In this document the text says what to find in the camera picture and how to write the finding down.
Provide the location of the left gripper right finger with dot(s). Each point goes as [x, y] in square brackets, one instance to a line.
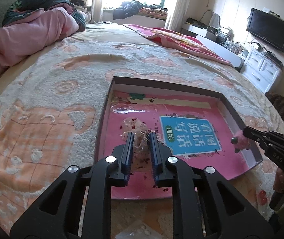
[159, 154]

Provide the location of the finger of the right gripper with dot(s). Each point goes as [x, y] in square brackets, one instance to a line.
[254, 134]

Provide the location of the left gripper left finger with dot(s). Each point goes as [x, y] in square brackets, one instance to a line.
[124, 155]

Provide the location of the pink sheer bow hair clip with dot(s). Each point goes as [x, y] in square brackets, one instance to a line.
[141, 153]

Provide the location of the pink plush strawberry hair accessory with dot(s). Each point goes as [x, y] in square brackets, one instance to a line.
[240, 142]

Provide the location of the person's right hand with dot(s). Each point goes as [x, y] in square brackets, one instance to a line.
[278, 185]

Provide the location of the brown shallow cardboard box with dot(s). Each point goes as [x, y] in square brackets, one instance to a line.
[174, 134]

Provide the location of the white drawer cabinet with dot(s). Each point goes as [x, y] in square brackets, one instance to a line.
[264, 74]

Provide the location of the white bed footboard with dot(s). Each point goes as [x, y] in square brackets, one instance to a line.
[226, 54]

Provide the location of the beige orange patterned bedspread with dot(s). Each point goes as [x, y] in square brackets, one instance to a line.
[50, 104]

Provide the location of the white desk with clutter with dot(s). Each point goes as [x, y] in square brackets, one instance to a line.
[213, 31]

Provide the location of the black flat screen television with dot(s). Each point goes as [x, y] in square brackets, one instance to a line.
[266, 27]

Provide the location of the pink red folded blanket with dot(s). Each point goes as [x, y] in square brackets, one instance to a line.
[174, 40]

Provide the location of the dark clothes on windowsill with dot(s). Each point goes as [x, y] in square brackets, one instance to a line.
[128, 9]

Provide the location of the white curtain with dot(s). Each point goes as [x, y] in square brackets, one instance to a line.
[176, 10]

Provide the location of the pink crumpled quilt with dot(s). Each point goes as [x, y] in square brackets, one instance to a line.
[40, 29]

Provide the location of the dark floral duvet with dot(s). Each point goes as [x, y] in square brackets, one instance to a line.
[23, 11]

